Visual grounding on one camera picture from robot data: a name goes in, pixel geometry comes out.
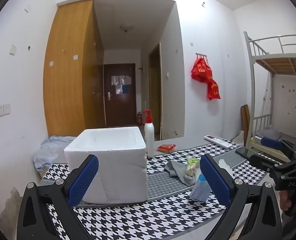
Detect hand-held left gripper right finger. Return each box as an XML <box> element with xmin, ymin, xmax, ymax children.
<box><xmin>200</xmin><ymin>154</ymin><xmax>283</xmax><ymax>240</ymax></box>

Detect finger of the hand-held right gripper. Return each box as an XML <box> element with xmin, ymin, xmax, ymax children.
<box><xmin>261</xmin><ymin>137</ymin><xmax>296</xmax><ymax>160</ymax></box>
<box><xmin>249</xmin><ymin>154</ymin><xmax>288</xmax><ymax>173</ymax></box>

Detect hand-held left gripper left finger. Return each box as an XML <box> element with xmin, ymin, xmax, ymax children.
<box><xmin>17</xmin><ymin>154</ymin><xmax>99</xmax><ymax>240</ymax></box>

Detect light blue tissue pack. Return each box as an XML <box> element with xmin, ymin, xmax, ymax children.
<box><xmin>189</xmin><ymin>174</ymin><xmax>212</xmax><ymax>202</ymax></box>

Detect green tissue packet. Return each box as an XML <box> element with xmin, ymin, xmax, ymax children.
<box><xmin>185</xmin><ymin>157</ymin><xmax>201</xmax><ymax>178</ymax></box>

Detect grey sock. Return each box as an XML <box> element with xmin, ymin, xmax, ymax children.
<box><xmin>164</xmin><ymin>159</ymin><xmax>197</xmax><ymax>186</ymax></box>

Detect white foam box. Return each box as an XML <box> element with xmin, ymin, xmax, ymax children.
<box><xmin>64</xmin><ymin>126</ymin><xmax>148</xmax><ymax>204</ymax></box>

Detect person's right hand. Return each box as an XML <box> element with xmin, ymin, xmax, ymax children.
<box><xmin>280</xmin><ymin>192</ymin><xmax>293</xmax><ymax>213</ymax></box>

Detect grey cloth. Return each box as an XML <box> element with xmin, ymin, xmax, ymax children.
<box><xmin>256</xmin><ymin>129</ymin><xmax>281</xmax><ymax>141</ymax></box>

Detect black smartphone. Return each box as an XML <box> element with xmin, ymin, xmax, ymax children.
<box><xmin>235</xmin><ymin>147</ymin><xmax>266</xmax><ymax>161</ymax></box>

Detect white plastic bag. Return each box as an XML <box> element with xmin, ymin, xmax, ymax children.
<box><xmin>231</xmin><ymin>130</ymin><xmax>246</xmax><ymax>146</ymax></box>

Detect brown wooden boards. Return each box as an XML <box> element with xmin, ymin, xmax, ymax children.
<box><xmin>240</xmin><ymin>105</ymin><xmax>251</xmax><ymax>147</ymax></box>

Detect white remote control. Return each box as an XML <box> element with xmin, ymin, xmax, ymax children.
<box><xmin>204</xmin><ymin>135</ymin><xmax>233</xmax><ymax>148</ymax></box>

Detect light blue cloth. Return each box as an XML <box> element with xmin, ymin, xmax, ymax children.
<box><xmin>33</xmin><ymin>135</ymin><xmax>76</xmax><ymax>172</ymax></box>

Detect red snack packet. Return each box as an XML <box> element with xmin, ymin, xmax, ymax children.
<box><xmin>157</xmin><ymin>144</ymin><xmax>176</xmax><ymax>153</ymax></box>

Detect houndstooth tablecloth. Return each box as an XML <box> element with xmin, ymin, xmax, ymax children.
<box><xmin>39</xmin><ymin>140</ymin><xmax>288</xmax><ymax>240</ymax></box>

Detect white lotion pump bottle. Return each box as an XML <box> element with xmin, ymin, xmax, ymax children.
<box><xmin>142</xmin><ymin>110</ymin><xmax>155</xmax><ymax>158</ymax></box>

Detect metal bunk bed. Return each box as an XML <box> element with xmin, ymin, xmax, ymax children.
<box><xmin>243</xmin><ymin>31</ymin><xmax>296</xmax><ymax>160</ymax></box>

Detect dark brown door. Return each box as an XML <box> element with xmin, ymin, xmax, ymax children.
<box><xmin>103</xmin><ymin>64</ymin><xmax>137</xmax><ymax>127</ymax></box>

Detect red plastic bag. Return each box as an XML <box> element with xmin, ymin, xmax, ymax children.
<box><xmin>191</xmin><ymin>56</ymin><xmax>221</xmax><ymax>101</ymax></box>

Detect grey door notice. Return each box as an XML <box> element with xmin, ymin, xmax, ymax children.
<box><xmin>111</xmin><ymin>75</ymin><xmax>132</xmax><ymax>85</ymax></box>

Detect wooden side door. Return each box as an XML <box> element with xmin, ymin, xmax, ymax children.
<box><xmin>148</xmin><ymin>42</ymin><xmax>163</xmax><ymax>140</ymax></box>

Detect wooden wardrobe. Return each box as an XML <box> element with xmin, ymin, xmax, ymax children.
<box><xmin>43</xmin><ymin>0</ymin><xmax>106</xmax><ymax>138</ymax></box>

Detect white wall socket plate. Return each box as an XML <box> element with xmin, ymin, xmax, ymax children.
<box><xmin>0</xmin><ymin>104</ymin><xmax>11</xmax><ymax>117</ymax></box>

